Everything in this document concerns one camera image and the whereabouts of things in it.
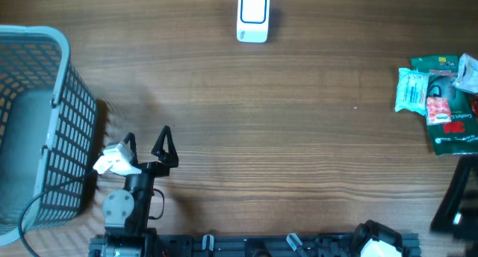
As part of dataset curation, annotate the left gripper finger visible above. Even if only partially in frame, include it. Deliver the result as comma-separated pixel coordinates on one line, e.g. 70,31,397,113
151,126,179,168
123,132,138,164

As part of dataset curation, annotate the teal wet wipes pack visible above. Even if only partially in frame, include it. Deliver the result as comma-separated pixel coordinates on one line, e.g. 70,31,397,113
394,68,430,116

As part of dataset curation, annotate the red white small box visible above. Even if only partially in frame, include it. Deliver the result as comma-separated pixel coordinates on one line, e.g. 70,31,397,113
426,97,452,126

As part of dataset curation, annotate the green 3M cloth package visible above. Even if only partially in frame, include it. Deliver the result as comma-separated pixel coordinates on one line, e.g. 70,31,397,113
411,55,477,155

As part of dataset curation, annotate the white tissue pack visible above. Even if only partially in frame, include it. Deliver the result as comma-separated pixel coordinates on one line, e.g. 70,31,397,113
453,53,478,95

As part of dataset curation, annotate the green lid jar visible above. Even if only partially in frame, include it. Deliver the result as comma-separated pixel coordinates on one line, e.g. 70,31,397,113
471,96,478,117

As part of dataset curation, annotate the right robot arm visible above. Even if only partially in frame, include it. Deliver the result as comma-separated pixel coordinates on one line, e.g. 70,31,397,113
350,155,477,257

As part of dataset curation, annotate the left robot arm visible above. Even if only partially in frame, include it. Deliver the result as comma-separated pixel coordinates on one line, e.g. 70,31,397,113
90,126,179,257

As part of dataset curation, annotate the white barcode scanner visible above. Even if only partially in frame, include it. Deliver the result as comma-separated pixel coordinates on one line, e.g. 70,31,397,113
236,0,270,43

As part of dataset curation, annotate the grey mesh plastic basket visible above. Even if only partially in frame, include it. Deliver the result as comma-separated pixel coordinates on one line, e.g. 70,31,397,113
1,25,98,245

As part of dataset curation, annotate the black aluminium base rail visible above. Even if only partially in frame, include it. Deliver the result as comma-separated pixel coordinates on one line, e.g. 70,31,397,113
88,233,421,257

